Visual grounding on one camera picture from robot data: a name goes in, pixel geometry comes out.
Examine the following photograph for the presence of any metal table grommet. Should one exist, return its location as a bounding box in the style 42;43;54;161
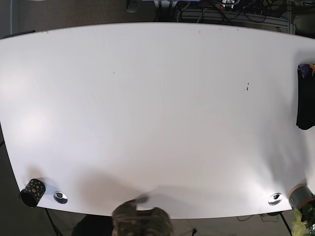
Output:
268;193;283;206
53;191;68;204

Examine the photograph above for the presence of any right metal table grommet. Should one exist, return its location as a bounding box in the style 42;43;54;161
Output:
268;193;283;206

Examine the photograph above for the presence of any left metal table grommet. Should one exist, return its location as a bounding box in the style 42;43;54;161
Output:
53;191;68;204

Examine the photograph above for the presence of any black floral cup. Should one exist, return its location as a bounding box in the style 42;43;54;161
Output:
19;178;46;207

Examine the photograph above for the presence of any black flame graphic T-shirt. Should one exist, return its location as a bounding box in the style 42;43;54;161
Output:
296;63;315;130

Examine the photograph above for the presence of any camouflage T-shirt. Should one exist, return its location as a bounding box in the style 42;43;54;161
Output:
112;197;174;236

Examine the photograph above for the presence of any grey plant pot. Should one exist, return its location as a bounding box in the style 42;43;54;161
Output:
288;184;315;210

